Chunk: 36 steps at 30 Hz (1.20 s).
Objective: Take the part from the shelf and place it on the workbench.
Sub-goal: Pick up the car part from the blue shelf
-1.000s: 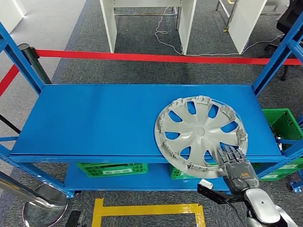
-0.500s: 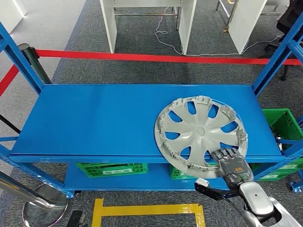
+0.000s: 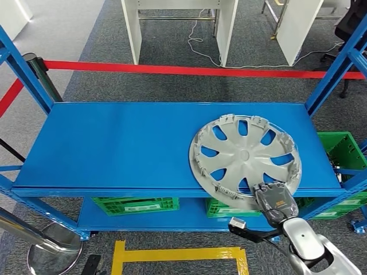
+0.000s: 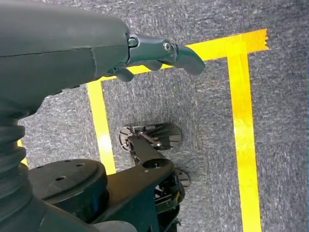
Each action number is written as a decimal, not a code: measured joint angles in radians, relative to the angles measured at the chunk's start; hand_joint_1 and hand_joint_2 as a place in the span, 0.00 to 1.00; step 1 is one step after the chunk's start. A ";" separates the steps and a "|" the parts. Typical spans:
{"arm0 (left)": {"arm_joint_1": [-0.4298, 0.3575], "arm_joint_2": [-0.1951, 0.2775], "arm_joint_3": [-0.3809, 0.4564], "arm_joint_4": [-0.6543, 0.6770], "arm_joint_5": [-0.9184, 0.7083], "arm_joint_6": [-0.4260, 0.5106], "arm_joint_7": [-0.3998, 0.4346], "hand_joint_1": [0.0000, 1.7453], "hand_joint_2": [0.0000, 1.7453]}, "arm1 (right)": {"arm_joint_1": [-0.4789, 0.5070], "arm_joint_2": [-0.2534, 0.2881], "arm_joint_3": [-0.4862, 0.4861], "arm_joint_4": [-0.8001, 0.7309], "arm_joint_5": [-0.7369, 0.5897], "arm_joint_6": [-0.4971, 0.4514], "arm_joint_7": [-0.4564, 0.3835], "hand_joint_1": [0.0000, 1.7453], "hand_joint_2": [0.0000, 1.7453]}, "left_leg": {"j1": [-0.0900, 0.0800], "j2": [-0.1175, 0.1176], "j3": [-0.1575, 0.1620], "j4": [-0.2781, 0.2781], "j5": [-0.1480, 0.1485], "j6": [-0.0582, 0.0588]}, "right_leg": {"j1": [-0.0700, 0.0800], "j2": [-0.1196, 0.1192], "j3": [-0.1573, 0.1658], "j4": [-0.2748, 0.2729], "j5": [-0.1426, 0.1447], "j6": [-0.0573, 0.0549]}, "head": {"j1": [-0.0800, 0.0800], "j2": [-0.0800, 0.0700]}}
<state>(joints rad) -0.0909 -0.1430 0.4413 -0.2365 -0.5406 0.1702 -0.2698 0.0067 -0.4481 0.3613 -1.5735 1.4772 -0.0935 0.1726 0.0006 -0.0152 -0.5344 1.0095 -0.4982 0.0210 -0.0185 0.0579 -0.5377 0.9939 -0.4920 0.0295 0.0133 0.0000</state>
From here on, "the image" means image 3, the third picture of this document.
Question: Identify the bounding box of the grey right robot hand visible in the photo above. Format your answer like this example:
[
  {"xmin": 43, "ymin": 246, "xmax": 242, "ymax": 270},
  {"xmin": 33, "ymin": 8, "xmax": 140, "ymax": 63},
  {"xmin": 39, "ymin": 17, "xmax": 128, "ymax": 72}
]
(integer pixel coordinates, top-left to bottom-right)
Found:
[{"xmin": 252, "ymin": 181, "xmax": 300, "ymax": 229}]

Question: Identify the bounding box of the grey plastic wheel hubcap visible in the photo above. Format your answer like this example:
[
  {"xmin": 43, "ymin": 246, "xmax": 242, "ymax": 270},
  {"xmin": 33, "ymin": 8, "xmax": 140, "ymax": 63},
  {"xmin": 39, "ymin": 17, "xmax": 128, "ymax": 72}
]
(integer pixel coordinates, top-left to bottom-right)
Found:
[{"xmin": 188, "ymin": 113, "xmax": 303, "ymax": 212}]

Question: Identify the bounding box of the blue metal shelf rack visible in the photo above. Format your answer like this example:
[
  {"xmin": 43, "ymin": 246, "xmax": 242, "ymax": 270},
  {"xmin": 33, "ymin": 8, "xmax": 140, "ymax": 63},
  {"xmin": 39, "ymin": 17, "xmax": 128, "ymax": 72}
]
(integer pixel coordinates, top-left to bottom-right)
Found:
[{"xmin": 0, "ymin": 15, "xmax": 367, "ymax": 242}]

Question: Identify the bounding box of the green plastic crate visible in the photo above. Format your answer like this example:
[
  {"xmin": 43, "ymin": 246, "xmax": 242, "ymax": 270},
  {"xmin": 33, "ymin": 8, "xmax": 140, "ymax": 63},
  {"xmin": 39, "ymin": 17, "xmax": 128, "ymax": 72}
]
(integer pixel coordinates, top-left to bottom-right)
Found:
[
  {"xmin": 91, "ymin": 197, "xmax": 180, "ymax": 217},
  {"xmin": 205, "ymin": 197, "xmax": 263, "ymax": 219},
  {"xmin": 295, "ymin": 131, "xmax": 367, "ymax": 221}
]

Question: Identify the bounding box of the blue rack foot with caster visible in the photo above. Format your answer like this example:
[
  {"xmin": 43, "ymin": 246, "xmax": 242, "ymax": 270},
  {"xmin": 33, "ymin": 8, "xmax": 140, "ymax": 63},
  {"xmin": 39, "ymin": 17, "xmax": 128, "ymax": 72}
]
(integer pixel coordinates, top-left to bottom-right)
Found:
[{"xmin": 350, "ymin": 219, "xmax": 367, "ymax": 234}]

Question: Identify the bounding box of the white desk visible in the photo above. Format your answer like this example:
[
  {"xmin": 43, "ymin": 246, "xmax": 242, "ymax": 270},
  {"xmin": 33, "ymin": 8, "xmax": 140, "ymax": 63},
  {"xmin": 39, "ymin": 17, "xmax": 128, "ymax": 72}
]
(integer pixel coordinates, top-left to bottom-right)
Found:
[
  {"xmin": 120, "ymin": 0, "xmax": 239, "ymax": 68},
  {"xmin": 261, "ymin": 0, "xmax": 352, "ymax": 67}
]

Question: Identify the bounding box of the red barrier belt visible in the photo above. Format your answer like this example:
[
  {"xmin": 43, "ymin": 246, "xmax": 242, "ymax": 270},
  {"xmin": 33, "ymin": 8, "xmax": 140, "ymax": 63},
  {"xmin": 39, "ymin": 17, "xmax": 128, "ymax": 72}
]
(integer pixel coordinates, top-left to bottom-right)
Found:
[
  {"xmin": 0, "ymin": 78, "xmax": 24, "ymax": 117},
  {"xmin": 43, "ymin": 60, "xmax": 365, "ymax": 80}
]

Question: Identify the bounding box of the black office chair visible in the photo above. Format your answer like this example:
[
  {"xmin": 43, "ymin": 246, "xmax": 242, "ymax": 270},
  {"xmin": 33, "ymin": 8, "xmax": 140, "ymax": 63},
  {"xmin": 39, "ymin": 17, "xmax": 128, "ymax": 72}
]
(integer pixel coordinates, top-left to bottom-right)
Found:
[{"xmin": 313, "ymin": 0, "xmax": 367, "ymax": 100}]

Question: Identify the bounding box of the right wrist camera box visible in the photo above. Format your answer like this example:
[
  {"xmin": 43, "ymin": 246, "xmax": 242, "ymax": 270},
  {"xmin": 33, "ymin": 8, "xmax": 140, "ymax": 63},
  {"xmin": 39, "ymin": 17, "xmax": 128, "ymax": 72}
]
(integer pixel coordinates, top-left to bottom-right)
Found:
[{"xmin": 228, "ymin": 217, "xmax": 259, "ymax": 243}]

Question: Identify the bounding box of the white floor cable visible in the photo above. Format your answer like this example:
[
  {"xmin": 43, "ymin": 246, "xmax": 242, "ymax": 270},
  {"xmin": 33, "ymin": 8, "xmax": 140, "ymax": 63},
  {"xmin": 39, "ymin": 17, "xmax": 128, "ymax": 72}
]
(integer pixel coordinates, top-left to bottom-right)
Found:
[{"xmin": 187, "ymin": 9, "xmax": 343, "ymax": 70}]

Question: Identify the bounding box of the black stanchion post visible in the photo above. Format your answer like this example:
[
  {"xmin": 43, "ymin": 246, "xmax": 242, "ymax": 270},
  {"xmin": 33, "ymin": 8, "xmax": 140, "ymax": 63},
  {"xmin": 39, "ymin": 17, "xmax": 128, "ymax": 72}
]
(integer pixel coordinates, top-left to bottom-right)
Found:
[{"xmin": 0, "ymin": 139, "xmax": 26, "ymax": 163}]

